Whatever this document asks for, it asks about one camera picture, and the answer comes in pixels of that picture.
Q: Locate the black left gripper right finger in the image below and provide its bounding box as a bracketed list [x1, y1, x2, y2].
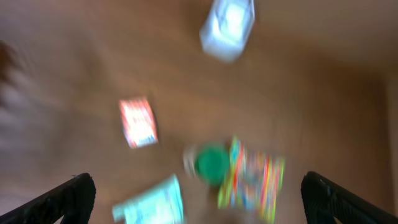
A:
[301, 171, 397, 224]

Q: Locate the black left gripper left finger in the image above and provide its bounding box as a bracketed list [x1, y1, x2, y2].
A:
[1, 173, 96, 224]

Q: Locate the Haribo gummy bag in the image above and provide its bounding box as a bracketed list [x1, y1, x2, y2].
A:
[218, 136, 285, 223]

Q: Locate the mint wet wipes pack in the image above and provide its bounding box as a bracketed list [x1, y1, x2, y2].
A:
[112, 175, 185, 224]

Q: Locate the red white small carton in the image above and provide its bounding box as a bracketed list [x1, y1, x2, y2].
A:
[119, 97, 158, 149]

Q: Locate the green lid jar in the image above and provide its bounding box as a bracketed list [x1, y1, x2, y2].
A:
[183, 141, 230, 187]

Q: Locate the white barcode scanner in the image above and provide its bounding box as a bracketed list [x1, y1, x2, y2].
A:
[200, 0, 255, 63]

